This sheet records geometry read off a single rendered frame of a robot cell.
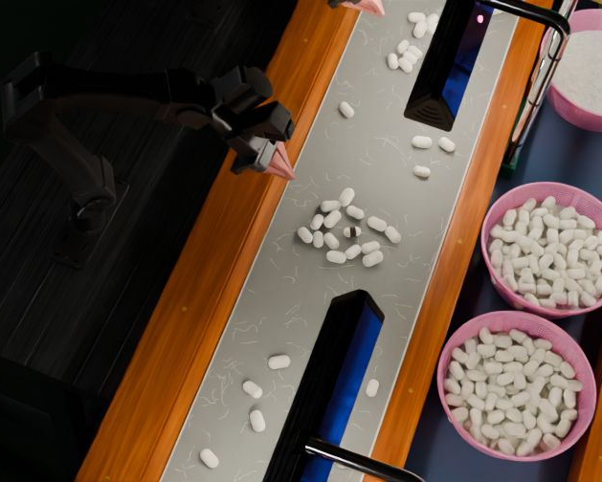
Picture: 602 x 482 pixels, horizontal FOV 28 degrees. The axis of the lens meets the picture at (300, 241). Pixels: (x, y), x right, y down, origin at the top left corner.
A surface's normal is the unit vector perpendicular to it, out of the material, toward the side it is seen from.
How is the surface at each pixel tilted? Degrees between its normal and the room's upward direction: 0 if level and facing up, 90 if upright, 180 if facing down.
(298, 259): 0
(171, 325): 0
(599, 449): 0
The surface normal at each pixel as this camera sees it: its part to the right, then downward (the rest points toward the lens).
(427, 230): 0.08, -0.48
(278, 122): 0.67, -0.16
